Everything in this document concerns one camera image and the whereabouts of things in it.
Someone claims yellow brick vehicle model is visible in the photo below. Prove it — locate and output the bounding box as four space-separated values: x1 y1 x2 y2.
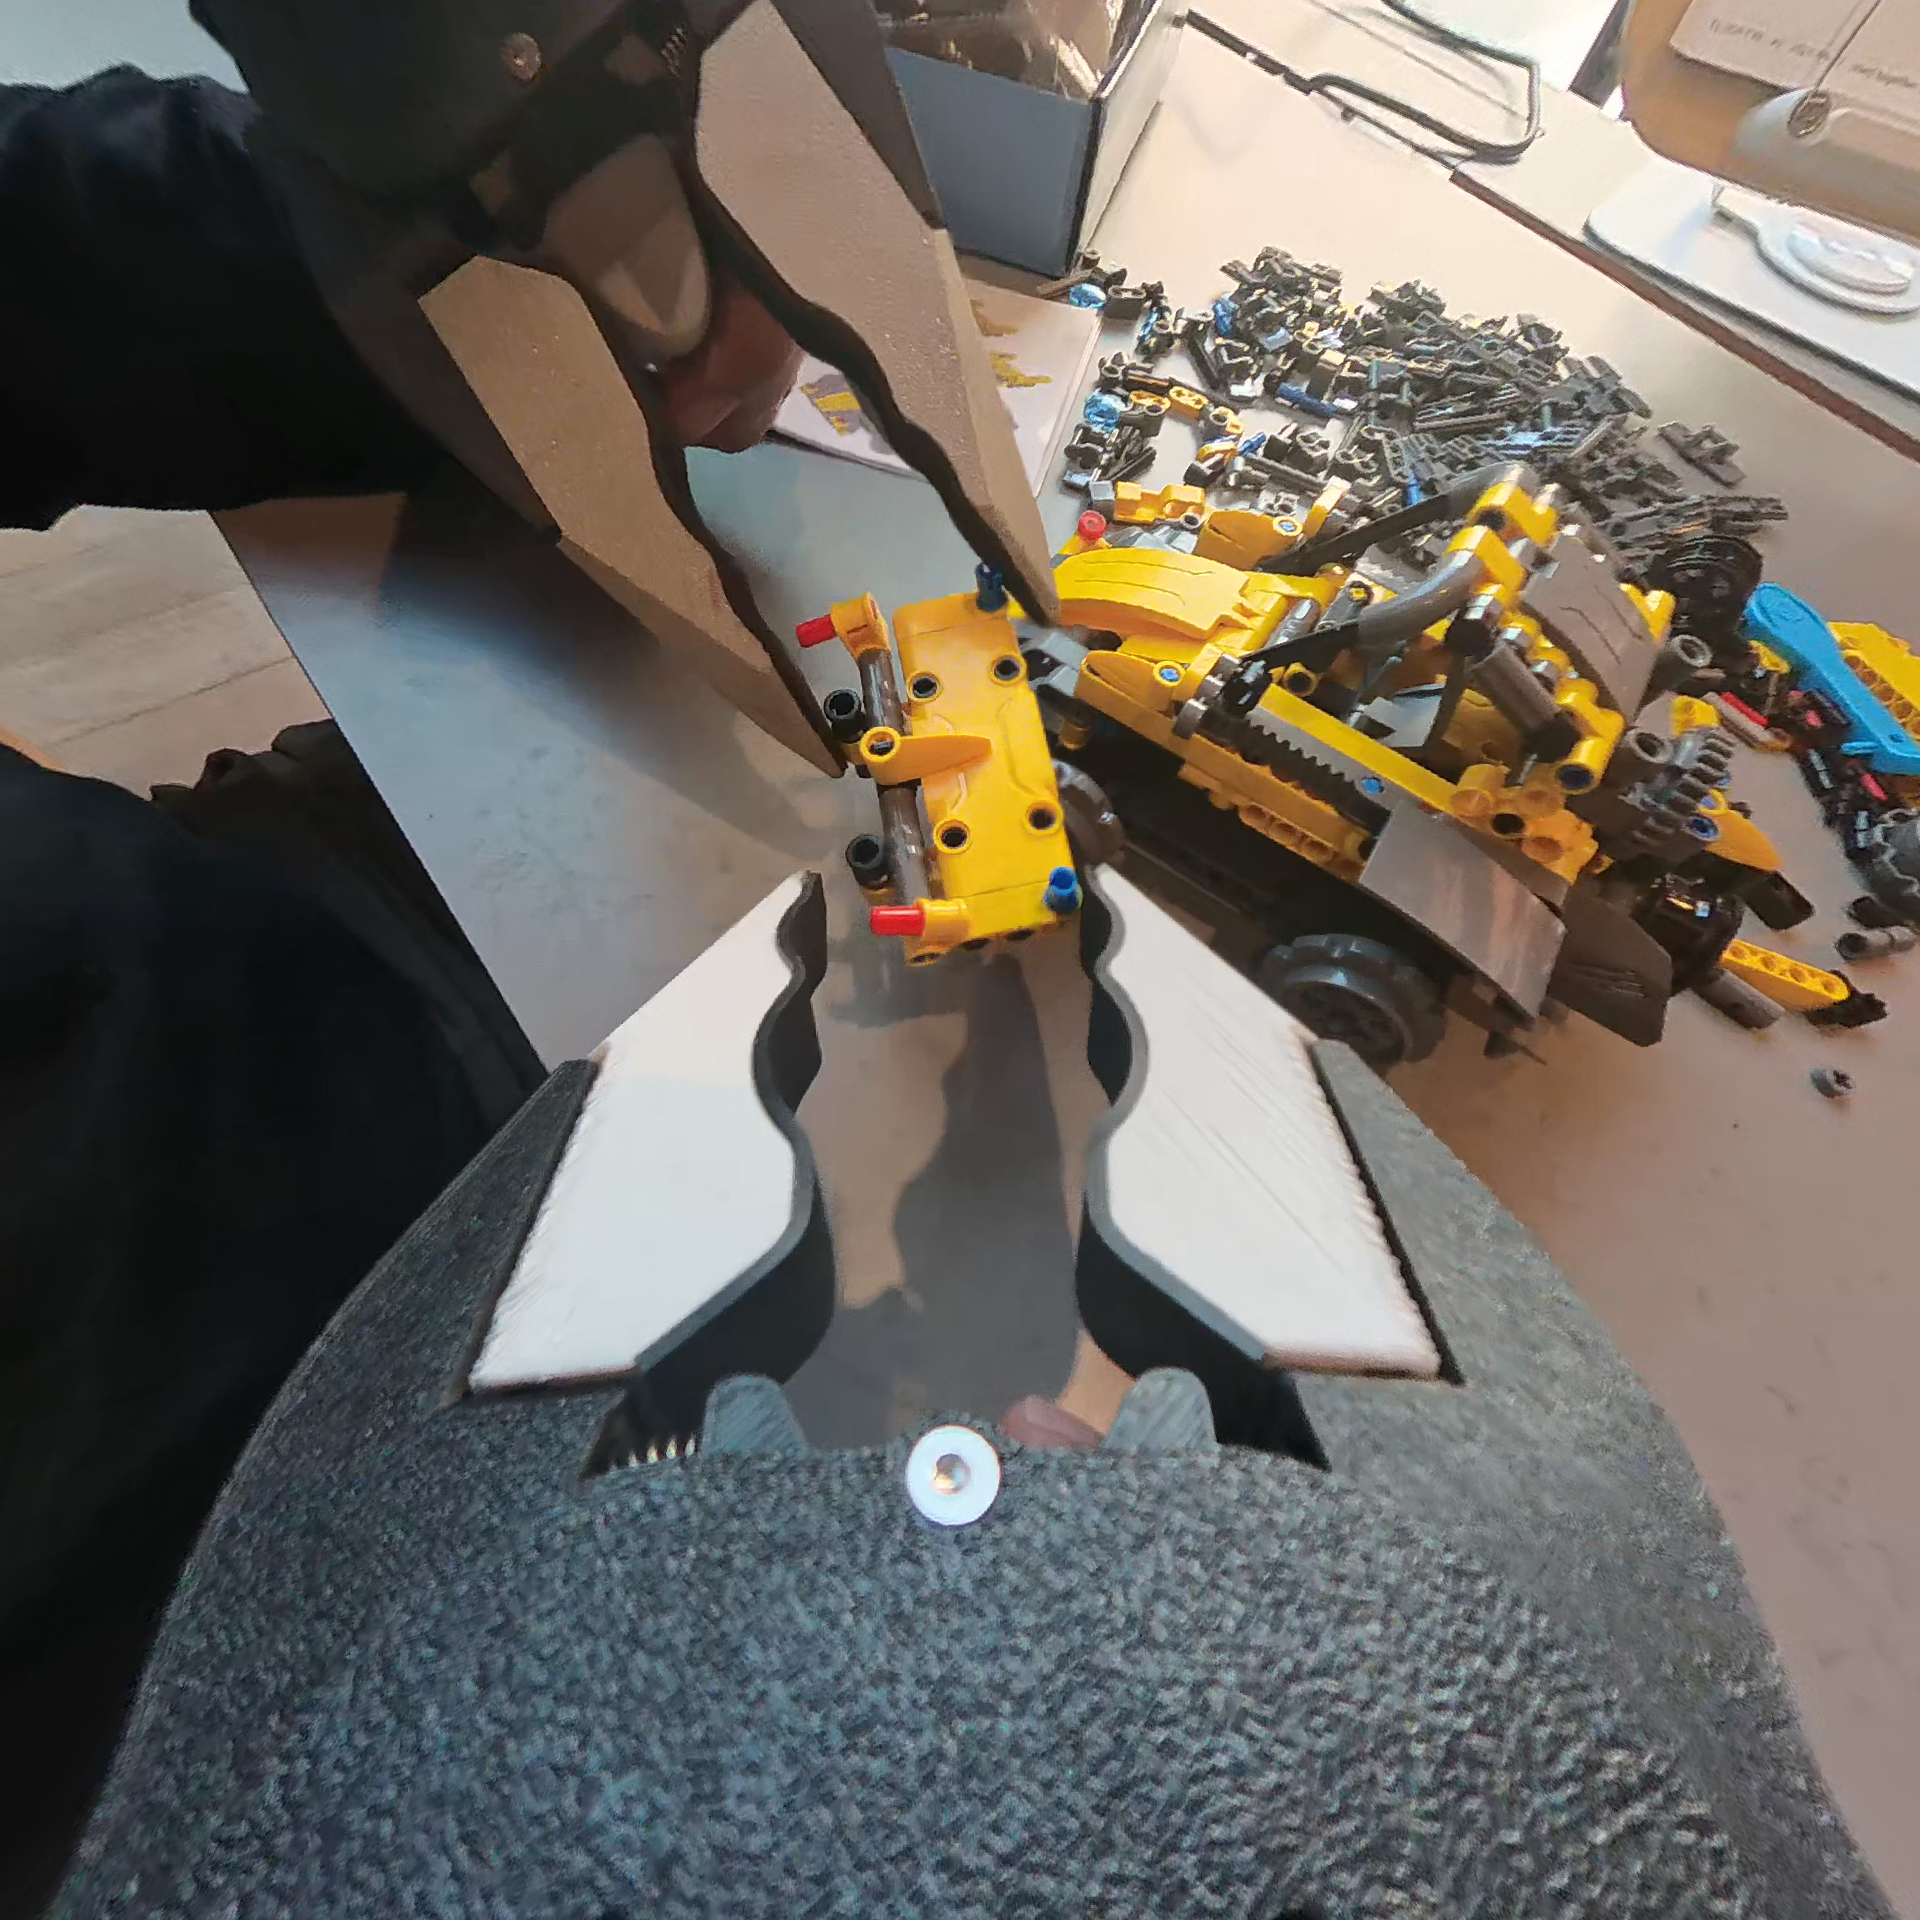
1034 464 1818 1074

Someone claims yellow holed beam brick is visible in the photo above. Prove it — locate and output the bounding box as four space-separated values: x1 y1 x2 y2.
1714 934 1888 1033

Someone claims black wheel tyre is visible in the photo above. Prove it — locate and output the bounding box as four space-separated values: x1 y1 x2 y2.
1643 532 1767 626

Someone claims black cable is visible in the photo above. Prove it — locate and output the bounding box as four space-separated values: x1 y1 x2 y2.
1200 0 1548 166

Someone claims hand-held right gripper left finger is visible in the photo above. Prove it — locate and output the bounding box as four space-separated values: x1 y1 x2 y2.
469 873 835 1403

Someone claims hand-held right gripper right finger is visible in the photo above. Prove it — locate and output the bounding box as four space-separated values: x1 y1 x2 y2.
1072 866 1445 1383

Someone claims blue brick separator tool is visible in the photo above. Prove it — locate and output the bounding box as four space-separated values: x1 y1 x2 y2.
1740 582 1920 764

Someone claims large yellow panel brick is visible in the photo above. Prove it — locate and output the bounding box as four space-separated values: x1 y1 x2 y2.
1823 623 1920 709

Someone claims small yellow brick assembly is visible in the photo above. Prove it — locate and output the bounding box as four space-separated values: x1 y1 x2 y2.
796 587 1085 963

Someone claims blue cardboard box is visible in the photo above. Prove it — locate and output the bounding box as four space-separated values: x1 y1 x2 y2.
884 0 1193 276

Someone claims person's dark clothing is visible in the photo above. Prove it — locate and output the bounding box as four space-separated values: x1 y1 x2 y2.
0 720 550 1920

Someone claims person's left forearm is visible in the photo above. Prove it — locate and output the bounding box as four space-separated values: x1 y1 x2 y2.
0 66 451 528

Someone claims dark grey sprocket wheel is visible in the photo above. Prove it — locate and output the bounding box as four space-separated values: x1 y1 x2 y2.
1844 811 1920 916

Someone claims printed paper sheet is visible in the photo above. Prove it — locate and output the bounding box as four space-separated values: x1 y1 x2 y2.
1673 0 1920 100

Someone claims instruction booklet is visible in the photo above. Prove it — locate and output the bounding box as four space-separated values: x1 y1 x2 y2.
773 285 1110 480

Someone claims white metal stand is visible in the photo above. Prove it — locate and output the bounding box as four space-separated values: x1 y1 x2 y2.
1584 82 1920 321

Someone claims crumpled plastic bag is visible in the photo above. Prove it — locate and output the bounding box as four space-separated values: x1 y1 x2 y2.
877 0 1163 100

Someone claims pile of grey brick pieces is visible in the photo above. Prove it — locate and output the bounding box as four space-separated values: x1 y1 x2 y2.
1057 249 1790 602

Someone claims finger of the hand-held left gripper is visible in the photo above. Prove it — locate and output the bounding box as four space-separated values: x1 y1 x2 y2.
689 0 1065 629
420 249 846 780

